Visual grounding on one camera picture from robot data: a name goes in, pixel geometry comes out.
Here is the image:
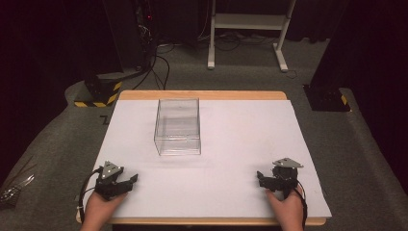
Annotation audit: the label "black cable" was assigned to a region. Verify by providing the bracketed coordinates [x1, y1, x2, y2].
[77, 167, 104, 224]
[295, 179, 309, 230]

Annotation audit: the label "white table cover sheet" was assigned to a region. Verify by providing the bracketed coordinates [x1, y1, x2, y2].
[84, 98, 333, 219]

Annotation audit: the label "clear plastic box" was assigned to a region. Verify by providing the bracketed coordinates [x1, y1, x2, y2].
[153, 97, 202, 157]

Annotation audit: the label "dark equipment rack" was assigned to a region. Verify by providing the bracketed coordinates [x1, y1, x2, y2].
[102, 0, 162, 72]

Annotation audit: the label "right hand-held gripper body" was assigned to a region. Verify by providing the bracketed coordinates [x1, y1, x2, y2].
[265, 157, 304, 200]

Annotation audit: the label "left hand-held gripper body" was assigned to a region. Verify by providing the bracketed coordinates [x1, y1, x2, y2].
[93, 160, 133, 202]

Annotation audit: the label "clear plastic bag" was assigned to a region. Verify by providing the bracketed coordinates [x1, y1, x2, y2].
[0, 155, 37, 210]

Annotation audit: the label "person's right hand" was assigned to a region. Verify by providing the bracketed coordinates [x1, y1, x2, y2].
[265, 185, 305, 231]

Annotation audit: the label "white metal stand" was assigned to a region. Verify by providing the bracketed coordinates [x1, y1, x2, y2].
[207, 0, 296, 73]

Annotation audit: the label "black floor cables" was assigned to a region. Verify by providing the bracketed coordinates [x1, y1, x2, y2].
[132, 41, 176, 91]

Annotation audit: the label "person's left hand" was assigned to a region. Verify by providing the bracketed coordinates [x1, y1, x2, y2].
[79, 192, 128, 231]

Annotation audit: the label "black yellow striped stand base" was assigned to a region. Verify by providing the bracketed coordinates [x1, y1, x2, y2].
[73, 70, 124, 109]

